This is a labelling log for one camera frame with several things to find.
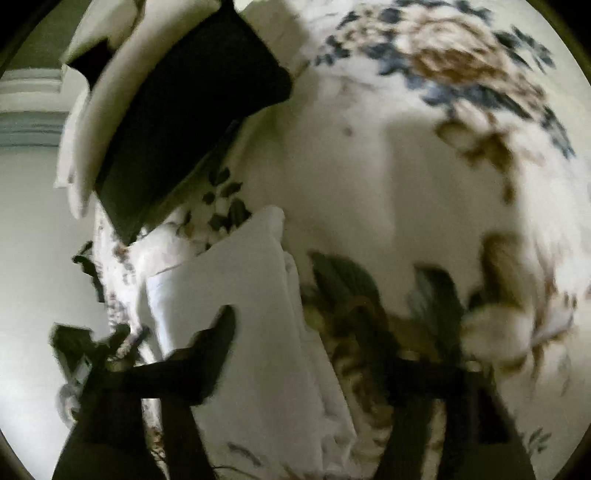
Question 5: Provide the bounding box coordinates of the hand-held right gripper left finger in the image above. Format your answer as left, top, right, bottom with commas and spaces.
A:
51, 305, 237, 480

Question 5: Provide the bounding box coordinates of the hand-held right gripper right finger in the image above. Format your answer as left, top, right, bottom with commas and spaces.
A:
374, 351, 536, 480

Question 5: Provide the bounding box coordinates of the white t-shirt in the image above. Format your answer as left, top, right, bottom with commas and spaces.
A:
145, 205, 358, 480

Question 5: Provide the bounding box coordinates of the dark folded garment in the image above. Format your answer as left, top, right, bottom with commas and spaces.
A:
65, 0, 294, 245

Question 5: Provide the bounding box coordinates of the floral bed sheet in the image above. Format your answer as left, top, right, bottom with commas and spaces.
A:
92, 0, 591, 480

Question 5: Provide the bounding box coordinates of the beige folded garment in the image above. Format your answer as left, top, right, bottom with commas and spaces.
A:
53, 0, 222, 220

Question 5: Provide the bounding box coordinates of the green striped curtain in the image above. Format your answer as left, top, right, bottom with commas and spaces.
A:
0, 67, 63, 148

